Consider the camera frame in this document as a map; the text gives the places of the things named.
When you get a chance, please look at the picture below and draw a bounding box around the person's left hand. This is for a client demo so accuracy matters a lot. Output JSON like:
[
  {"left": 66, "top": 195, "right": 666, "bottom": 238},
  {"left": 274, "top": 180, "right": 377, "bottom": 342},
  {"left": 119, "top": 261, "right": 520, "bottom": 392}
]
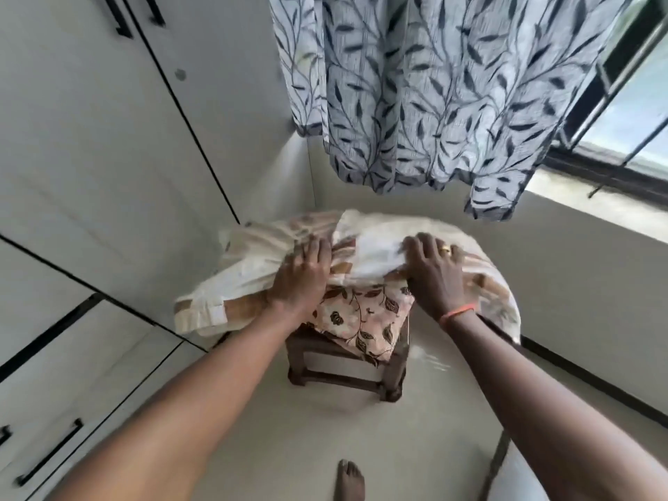
[{"left": 266, "top": 235, "right": 334, "bottom": 321}]

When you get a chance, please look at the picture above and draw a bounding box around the person's right hand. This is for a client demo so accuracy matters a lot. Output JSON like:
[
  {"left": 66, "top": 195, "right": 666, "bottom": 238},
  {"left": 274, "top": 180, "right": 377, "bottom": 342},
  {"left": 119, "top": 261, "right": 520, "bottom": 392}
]
[{"left": 400, "top": 232, "right": 479, "bottom": 321}]

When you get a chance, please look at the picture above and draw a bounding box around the beige patchwork striped pillow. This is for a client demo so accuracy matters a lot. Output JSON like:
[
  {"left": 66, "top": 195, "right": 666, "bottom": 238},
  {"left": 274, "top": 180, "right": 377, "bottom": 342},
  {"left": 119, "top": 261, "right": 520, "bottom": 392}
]
[{"left": 173, "top": 208, "right": 523, "bottom": 344}]

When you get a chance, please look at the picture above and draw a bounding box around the peach floral sheet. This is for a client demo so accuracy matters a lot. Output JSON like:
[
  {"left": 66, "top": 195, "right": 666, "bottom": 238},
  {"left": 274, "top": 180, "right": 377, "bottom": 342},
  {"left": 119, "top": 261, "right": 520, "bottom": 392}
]
[{"left": 305, "top": 284, "right": 416, "bottom": 367}]

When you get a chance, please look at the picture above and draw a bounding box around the black bed frame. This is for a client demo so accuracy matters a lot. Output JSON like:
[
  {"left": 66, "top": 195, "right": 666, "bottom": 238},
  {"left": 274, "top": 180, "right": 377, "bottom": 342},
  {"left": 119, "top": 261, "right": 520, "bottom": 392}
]
[{"left": 479, "top": 430, "right": 512, "bottom": 501}]

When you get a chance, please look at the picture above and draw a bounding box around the person's right forearm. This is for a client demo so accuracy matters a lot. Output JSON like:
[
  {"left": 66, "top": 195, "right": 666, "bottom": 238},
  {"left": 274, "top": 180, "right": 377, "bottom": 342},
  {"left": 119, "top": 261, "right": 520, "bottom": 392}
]
[{"left": 443, "top": 310, "right": 668, "bottom": 501}]

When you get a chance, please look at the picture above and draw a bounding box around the person's left forearm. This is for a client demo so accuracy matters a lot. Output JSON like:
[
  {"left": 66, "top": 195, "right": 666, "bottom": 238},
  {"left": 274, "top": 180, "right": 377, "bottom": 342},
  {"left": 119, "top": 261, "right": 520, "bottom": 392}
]
[{"left": 47, "top": 299, "right": 314, "bottom": 501}]

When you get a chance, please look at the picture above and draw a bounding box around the person's bare foot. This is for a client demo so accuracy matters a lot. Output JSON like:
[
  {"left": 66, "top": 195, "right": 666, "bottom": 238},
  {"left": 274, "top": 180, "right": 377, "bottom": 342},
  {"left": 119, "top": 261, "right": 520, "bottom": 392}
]
[{"left": 333, "top": 459, "right": 366, "bottom": 501}]

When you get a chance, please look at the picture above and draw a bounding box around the orange wrist band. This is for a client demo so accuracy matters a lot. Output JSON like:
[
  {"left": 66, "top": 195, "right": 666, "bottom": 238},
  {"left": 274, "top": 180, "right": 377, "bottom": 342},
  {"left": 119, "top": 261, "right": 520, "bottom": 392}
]
[{"left": 438, "top": 303, "right": 479, "bottom": 329}]

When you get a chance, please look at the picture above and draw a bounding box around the white leaf print curtain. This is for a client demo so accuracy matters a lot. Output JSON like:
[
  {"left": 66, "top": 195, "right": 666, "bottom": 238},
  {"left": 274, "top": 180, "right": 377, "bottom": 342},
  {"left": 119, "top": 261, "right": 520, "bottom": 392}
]
[{"left": 267, "top": 0, "right": 640, "bottom": 223}]

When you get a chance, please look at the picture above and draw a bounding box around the black framed window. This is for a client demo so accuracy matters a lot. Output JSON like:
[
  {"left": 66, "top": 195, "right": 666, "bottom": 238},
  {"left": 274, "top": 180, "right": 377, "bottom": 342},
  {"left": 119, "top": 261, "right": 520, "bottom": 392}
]
[{"left": 542, "top": 0, "right": 668, "bottom": 207}]

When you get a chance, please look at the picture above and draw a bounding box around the white wardrobe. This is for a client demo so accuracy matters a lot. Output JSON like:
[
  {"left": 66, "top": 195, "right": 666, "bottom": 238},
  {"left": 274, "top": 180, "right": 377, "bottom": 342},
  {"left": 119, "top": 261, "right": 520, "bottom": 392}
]
[{"left": 0, "top": 0, "right": 317, "bottom": 501}]

